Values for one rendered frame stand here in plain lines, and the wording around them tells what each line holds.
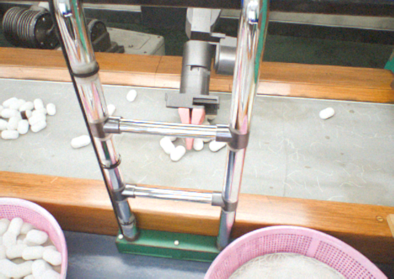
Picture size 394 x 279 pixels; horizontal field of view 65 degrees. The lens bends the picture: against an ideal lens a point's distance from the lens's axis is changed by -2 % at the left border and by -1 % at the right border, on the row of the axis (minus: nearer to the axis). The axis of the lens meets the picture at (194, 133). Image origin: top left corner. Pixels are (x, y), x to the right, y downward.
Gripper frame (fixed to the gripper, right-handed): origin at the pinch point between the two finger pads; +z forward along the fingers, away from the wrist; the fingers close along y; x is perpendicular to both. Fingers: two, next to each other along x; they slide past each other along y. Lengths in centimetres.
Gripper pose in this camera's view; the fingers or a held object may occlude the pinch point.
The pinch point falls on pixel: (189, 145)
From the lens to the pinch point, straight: 59.7
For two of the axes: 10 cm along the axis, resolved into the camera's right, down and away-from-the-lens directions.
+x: 0.7, 1.0, 9.9
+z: -0.9, 9.9, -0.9
